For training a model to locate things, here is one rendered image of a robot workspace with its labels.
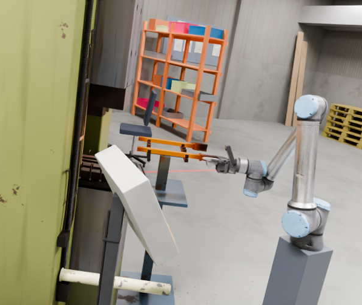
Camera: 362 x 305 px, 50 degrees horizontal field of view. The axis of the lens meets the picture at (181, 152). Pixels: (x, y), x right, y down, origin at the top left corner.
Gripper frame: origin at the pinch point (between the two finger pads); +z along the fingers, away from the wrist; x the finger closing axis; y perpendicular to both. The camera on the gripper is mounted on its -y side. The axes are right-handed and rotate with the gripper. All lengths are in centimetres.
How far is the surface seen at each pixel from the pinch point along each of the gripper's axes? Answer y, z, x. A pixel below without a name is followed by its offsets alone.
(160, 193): 26.5, 20.4, 4.0
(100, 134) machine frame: -7, 58, -8
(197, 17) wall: -132, -75, 730
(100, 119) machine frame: -14, 59, -8
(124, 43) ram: -54, 50, -49
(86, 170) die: 2, 59, -43
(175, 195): 26.4, 11.5, 3.0
